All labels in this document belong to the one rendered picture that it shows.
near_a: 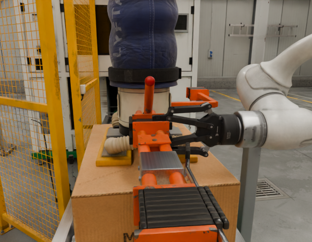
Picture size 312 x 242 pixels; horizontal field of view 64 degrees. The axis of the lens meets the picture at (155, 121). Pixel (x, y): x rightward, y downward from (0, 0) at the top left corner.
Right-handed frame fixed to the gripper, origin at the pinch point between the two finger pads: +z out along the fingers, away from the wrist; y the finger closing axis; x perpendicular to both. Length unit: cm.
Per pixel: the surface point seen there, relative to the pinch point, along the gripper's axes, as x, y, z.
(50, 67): 65, -11, 41
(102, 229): -5.4, 22.2, 11.5
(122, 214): -5.1, 18.7, 6.8
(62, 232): 28, 49, 31
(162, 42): 16.9, -20.5, -4.4
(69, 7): 114, -44, 41
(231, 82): 880, 84, -378
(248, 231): 45, 67, -52
